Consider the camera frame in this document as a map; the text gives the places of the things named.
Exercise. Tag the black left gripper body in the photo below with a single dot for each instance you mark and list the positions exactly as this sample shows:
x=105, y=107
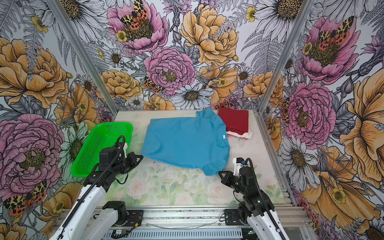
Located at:
x=121, y=165

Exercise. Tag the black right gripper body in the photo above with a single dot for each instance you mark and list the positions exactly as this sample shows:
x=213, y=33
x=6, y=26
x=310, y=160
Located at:
x=236, y=184

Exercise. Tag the blue t-shirt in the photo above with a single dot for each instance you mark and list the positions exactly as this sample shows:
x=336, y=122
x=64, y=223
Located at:
x=198, y=142

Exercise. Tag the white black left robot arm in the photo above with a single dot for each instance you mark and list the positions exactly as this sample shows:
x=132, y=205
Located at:
x=75, y=224

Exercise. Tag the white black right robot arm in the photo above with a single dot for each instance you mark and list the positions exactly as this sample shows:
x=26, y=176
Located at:
x=255, y=208

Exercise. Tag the green plastic basket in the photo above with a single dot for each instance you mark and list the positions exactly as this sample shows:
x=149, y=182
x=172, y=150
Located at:
x=102, y=136

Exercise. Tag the dark red folded t-shirt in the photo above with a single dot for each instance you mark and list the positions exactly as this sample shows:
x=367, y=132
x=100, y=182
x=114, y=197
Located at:
x=236, y=121

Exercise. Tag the small green circuit board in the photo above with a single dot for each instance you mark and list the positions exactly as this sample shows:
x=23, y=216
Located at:
x=116, y=234

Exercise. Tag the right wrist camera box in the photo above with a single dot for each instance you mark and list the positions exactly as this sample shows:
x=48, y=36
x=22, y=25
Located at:
x=238, y=164

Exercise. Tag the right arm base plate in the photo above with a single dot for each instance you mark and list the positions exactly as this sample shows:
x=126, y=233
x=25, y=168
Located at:
x=233, y=218

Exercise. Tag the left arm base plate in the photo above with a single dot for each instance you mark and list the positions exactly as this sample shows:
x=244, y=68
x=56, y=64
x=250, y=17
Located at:
x=134, y=218

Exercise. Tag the aluminium front base frame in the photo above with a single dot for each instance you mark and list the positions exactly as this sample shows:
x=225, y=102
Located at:
x=179, y=223

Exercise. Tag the aluminium left corner post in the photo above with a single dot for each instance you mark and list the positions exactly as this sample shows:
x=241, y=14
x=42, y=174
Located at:
x=76, y=42

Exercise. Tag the aluminium corner post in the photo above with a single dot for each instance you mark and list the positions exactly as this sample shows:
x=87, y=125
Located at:
x=76, y=42
x=291, y=40

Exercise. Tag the aluminium right corner post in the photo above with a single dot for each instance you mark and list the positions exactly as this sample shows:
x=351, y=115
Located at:
x=291, y=40

